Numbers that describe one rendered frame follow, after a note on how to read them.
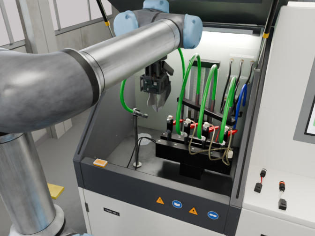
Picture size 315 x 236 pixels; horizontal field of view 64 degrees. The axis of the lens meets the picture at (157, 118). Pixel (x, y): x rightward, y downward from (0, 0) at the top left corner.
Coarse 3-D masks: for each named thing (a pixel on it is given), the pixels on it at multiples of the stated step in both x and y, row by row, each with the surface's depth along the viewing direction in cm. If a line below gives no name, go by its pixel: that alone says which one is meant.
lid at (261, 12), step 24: (120, 0) 110; (144, 0) 105; (168, 0) 101; (192, 0) 98; (216, 0) 95; (240, 0) 92; (264, 0) 87; (288, 0) 85; (240, 24) 110; (264, 24) 106
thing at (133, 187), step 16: (96, 176) 106; (112, 176) 102; (128, 176) 99; (144, 176) 98; (96, 192) 112; (112, 192) 107; (128, 192) 103; (144, 192) 99; (160, 192) 96; (176, 192) 93; (192, 192) 91; (208, 192) 91; (160, 208) 100; (176, 208) 97; (208, 208) 90; (224, 208) 88; (208, 224) 94; (224, 224) 91
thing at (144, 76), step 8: (152, 64) 77; (160, 64) 80; (152, 72) 78; (160, 72) 81; (144, 80) 79; (152, 80) 78; (160, 80) 76; (168, 80) 84; (144, 88) 80; (152, 88) 79; (160, 88) 78
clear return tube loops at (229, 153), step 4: (192, 120) 106; (192, 136) 102; (212, 136) 100; (212, 140) 99; (216, 148) 103; (220, 148) 103; (224, 148) 103; (228, 148) 95; (196, 152) 102; (228, 152) 103; (232, 152) 103; (224, 156) 101; (228, 156) 103; (212, 160) 99; (228, 164) 96
